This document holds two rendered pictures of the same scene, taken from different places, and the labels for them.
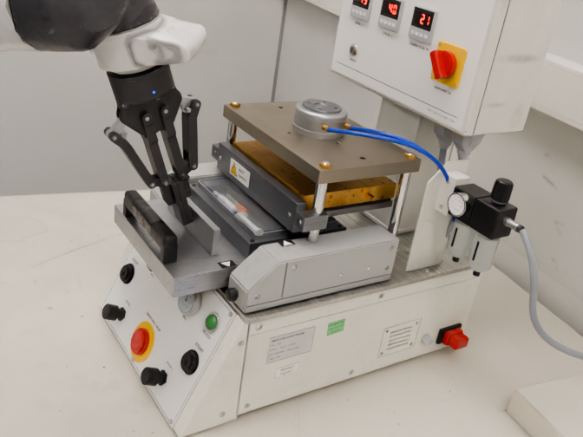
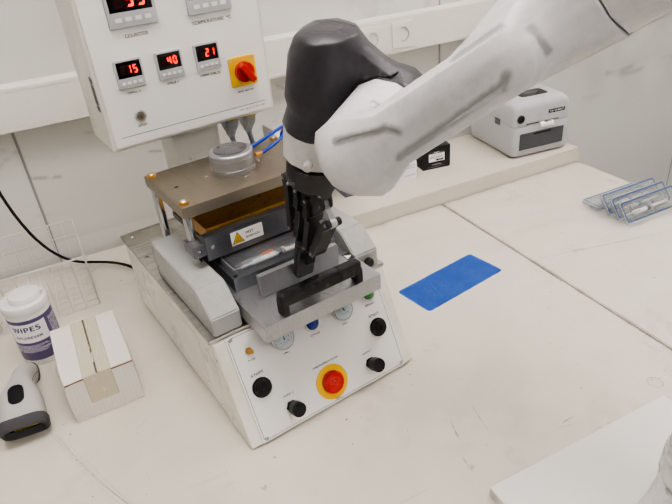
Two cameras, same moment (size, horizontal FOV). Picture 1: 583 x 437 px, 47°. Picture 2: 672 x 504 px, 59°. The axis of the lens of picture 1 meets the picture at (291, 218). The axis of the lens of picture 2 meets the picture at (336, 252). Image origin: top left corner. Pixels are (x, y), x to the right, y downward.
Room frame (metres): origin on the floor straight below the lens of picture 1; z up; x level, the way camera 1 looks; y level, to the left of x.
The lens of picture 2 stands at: (0.72, 0.96, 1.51)
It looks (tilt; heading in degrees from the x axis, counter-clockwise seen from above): 31 degrees down; 275
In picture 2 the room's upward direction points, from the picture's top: 6 degrees counter-clockwise
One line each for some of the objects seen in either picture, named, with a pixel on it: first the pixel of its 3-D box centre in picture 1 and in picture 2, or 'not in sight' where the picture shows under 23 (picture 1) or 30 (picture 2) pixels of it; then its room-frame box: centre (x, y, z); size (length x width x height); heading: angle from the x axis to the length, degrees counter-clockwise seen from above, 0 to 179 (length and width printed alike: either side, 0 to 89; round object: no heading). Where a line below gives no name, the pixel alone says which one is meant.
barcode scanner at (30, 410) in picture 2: not in sight; (20, 392); (1.37, 0.19, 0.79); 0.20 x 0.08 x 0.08; 118
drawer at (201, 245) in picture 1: (235, 223); (278, 261); (0.89, 0.08, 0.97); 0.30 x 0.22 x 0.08; 126
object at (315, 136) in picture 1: (339, 149); (238, 173); (0.97, -0.06, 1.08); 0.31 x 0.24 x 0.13; 36
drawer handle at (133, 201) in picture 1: (148, 224); (320, 286); (0.81, 0.19, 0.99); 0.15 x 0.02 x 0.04; 36
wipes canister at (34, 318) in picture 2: not in sight; (33, 323); (1.41, 0.03, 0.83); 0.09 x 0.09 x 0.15
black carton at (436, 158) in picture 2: not in sight; (432, 154); (0.54, -0.71, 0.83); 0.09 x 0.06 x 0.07; 20
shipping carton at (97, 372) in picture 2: not in sight; (96, 363); (1.26, 0.12, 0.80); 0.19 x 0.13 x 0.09; 118
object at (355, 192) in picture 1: (316, 159); (241, 189); (0.96, -0.02, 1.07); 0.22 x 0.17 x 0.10; 36
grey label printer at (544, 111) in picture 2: not in sight; (519, 116); (0.26, -0.85, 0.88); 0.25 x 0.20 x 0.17; 112
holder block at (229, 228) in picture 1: (264, 211); (264, 245); (0.92, 0.04, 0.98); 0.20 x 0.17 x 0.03; 36
